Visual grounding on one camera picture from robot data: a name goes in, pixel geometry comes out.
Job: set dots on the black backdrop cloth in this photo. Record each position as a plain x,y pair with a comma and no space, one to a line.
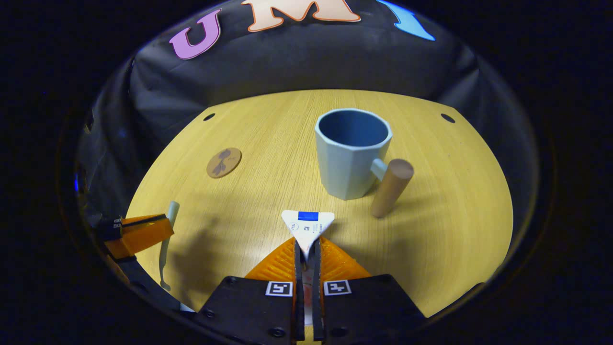
297,57

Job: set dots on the white toothpaste tube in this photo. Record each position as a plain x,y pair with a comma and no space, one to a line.
306,230

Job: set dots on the pale green toothbrush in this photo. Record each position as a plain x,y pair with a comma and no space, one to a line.
165,258

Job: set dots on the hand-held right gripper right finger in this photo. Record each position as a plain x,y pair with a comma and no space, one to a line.
317,297

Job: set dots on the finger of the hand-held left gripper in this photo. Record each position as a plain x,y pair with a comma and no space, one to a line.
139,235

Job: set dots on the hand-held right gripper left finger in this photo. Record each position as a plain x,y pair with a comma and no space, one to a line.
299,297

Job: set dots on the round brown coaster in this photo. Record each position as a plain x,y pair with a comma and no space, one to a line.
224,163

